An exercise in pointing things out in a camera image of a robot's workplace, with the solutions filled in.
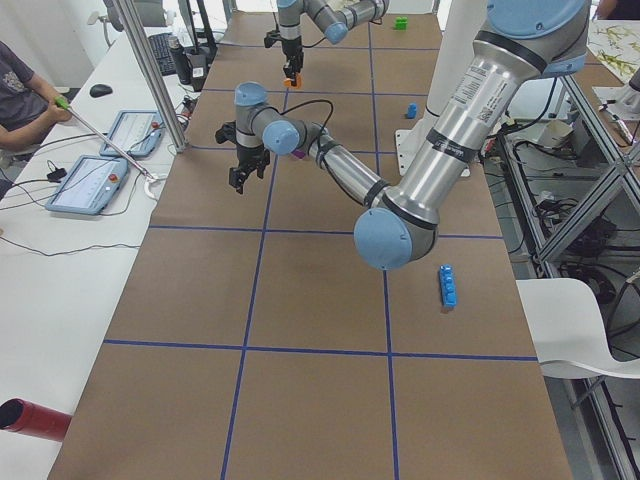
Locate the green block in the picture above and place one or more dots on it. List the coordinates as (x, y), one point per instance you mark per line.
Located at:
(401, 23)

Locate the blue teach pendant near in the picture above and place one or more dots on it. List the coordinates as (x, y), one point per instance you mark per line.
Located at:
(89, 186)

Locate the small blue block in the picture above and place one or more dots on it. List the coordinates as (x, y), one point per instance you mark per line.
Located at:
(411, 111)

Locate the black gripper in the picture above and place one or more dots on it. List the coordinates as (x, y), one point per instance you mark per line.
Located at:
(289, 49)
(247, 155)

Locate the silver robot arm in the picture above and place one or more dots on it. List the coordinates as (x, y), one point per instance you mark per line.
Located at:
(333, 23)
(495, 47)

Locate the seated person grey shirt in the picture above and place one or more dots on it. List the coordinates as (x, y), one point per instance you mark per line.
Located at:
(28, 104)

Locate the black keyboard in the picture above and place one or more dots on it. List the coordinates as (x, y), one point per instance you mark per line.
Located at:
(160, 49)

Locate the black computer mouse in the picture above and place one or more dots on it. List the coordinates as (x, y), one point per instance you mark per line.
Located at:
(100, 90)

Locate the long blue studded block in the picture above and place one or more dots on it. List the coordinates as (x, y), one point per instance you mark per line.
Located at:
(448, 288)

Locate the red cylinder tube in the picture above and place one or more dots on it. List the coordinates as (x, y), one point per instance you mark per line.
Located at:
(27, 418)

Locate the black drink bottle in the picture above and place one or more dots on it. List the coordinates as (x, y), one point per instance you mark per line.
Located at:
(180, 60)

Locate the green handled reacher stick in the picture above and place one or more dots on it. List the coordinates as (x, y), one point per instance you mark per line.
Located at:
(150, 178)

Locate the purple trapezoid block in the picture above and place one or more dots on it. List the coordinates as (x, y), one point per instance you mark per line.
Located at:
(299, 154)

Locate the white chair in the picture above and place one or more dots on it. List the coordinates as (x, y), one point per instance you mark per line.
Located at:
(568, 332)

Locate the blue teach pendant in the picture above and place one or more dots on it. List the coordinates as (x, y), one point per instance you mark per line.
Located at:
(89, 186)
(138, 132)

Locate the orange trapezoid block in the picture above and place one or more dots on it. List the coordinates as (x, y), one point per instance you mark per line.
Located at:
(293, 83)

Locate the blue teach pendant far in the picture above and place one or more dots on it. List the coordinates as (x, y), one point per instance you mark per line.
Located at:
(138, 132)

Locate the aluminium frame post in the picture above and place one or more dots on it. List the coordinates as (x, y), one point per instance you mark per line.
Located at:
(135, 32)

